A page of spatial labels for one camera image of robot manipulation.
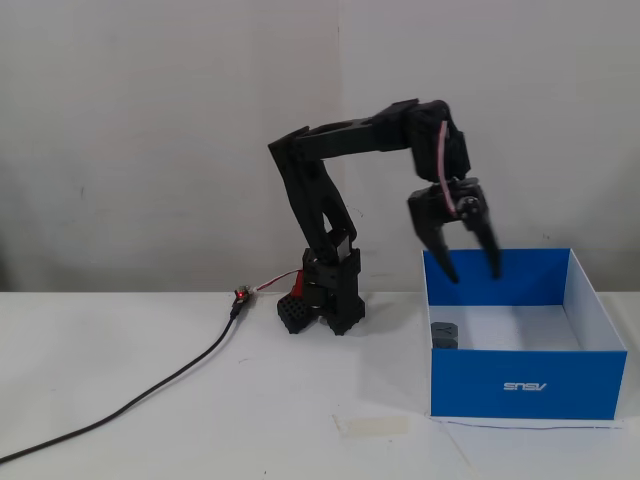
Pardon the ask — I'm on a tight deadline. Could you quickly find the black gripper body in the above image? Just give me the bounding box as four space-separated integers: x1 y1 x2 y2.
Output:
405 178 486 229

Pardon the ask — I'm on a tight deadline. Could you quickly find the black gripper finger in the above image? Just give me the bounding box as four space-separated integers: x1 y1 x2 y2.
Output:
461 196 503 281
413 221 461 286

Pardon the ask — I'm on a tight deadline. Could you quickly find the gray cube block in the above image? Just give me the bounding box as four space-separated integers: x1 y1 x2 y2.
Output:
430 321 460 351

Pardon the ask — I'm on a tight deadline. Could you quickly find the blue and white box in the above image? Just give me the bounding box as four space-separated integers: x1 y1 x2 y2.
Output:
422 247 629 420

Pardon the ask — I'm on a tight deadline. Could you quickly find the black table clamp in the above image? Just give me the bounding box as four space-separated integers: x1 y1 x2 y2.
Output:
276 294 321 335

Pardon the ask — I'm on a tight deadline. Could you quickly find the clear tape piece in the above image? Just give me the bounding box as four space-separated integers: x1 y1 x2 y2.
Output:
333 414 410 438

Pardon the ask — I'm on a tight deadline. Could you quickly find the pink white servo cable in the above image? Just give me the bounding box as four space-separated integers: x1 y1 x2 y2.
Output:
433 119 461 219

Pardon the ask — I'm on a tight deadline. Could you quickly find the red white wire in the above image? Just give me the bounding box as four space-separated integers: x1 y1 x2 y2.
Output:
252 269 301 293

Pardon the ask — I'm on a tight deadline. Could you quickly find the black power cable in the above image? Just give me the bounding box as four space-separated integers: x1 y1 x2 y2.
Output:
0 298 246 464

